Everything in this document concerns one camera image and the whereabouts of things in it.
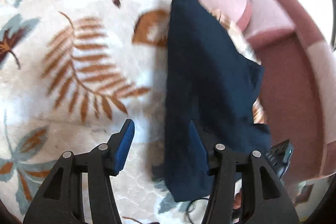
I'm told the navy blue shirt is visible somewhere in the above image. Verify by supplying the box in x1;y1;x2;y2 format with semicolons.
164;0;271;202

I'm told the black remote device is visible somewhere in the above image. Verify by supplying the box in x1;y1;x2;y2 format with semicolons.
265;139;293;179

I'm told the cream leaf-print blanket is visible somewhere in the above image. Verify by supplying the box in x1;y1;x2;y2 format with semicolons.
0;0;268;224

